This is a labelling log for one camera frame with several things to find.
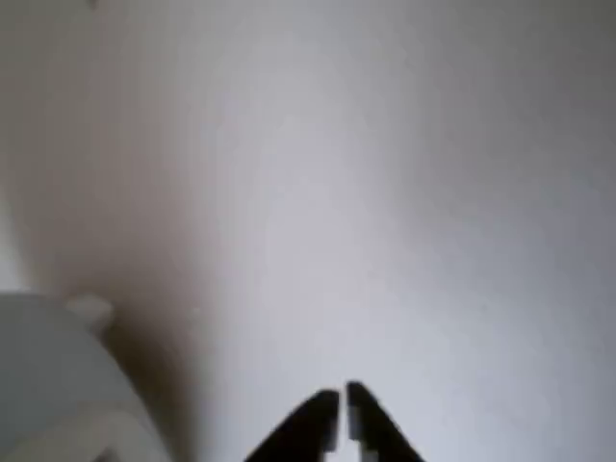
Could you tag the white rice cooker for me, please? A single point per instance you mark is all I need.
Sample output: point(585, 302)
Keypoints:
point(53, 375)

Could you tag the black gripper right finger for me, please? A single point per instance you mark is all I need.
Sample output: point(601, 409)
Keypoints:
point(373, 428)

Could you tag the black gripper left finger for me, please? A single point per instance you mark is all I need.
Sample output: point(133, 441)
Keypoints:
point(313, 423)

